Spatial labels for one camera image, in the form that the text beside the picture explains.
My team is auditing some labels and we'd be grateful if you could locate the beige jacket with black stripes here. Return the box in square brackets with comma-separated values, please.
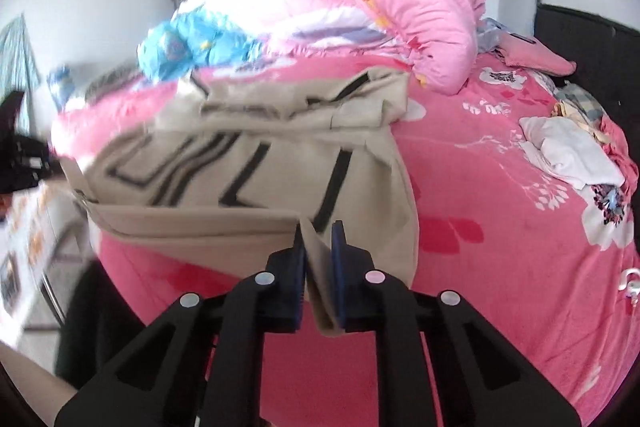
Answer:
[62, 67, 419, 333]

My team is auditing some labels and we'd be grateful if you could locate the teal patterned curtain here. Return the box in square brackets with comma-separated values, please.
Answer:
[0, 14, 41, 134]

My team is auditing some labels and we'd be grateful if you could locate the grey knitted cloth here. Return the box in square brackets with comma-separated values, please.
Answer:
[84, 60, 141, 105]

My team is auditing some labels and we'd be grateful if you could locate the pink floral bed sheet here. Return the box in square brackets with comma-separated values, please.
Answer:
[51, 55, 639, 426]

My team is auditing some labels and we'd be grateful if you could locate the blue patterned quilt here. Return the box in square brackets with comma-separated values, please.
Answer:
[137, 8, 265, 82]

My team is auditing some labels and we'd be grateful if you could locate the white crumpled garment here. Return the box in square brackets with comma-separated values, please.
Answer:
[518, 117, 625, 191]

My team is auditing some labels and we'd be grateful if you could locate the pink pillow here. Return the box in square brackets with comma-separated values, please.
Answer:
[496, 31, 577, 77]

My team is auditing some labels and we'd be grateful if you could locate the pink floral quilt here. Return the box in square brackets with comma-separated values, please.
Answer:
[172, 0, 486, 95]

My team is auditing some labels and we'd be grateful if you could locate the black headboard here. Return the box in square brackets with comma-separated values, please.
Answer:
[534, 3, 639, 155]

